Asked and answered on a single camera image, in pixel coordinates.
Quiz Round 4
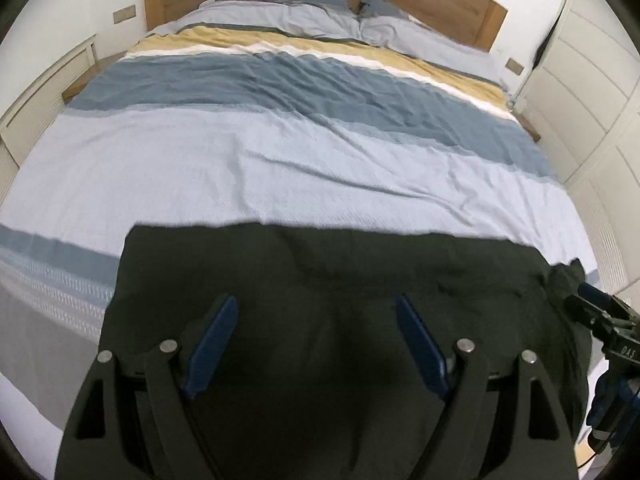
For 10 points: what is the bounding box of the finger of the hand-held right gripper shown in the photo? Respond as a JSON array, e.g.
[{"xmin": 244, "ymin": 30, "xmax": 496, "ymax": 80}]
[
  {"xmin": 577, "ymin": 282, "xmax": 616, "ymax": 311},
  {"xmin": 562, "ymin": 295, "xmax": 608, "ymax": 336}
]

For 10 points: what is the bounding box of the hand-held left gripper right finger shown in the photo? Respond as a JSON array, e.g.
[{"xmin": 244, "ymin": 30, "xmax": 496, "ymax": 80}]
[{"xmin": 395, "ymin": 294, "xmax": 578, "ymax": 480}]

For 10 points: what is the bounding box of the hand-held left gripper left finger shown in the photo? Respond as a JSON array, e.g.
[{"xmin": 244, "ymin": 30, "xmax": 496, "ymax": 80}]
[{"xmin": 54, "ymin": 294, "xmax": 240, "ymax": 480}]

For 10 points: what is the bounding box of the black down coat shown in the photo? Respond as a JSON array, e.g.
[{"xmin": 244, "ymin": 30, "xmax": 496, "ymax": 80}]
[{"xmin": 95, "ymin": 221, "xmax": 593, "ymax": 480}]

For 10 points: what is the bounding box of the person's right hand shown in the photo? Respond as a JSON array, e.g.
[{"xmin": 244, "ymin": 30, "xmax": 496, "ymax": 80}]
[{"xmin": 586, "ymin": 372, "xmax": 640, "ymax": 431}]

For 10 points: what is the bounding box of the wooden nightstand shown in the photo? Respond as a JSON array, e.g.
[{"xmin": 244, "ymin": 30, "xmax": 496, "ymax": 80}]
[{"xmin": 515, "ymin": 110, "xmax": 543, "ymax": 143}]

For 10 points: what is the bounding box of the striped duvet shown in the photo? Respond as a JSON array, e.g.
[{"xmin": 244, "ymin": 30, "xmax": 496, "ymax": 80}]
[{"xmin": 0, "ymin": 0, "xmax": 601, "ymax": 480}]

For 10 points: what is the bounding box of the white wardrobe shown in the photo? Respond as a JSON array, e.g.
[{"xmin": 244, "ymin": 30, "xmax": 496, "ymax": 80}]
[{"xmin": 517, "ymin": 0, "xmax": 640, "ymax": 301}]

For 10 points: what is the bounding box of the striped pillow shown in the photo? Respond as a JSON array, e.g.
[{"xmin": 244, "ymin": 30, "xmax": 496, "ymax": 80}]
[
  {"xmin": 357, "ymin": 0, "xmax": 511, "ymax": 91},
  {"xmin": 175, "ymin": 0, "xmax": 361, "ymax": 41}
]

